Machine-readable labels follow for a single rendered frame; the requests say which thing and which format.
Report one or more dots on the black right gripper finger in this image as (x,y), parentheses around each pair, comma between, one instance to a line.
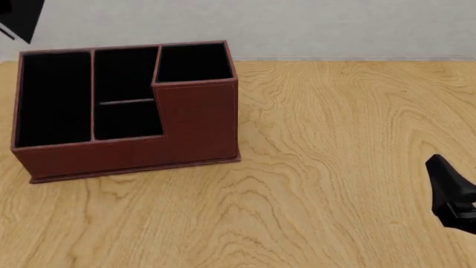
(444,178)

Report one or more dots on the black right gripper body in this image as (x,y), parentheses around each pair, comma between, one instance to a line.
(459,215)

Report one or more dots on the red-brown desk caddy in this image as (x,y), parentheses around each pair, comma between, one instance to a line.
(193,117)

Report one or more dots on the black angular object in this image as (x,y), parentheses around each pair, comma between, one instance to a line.
(20,16)

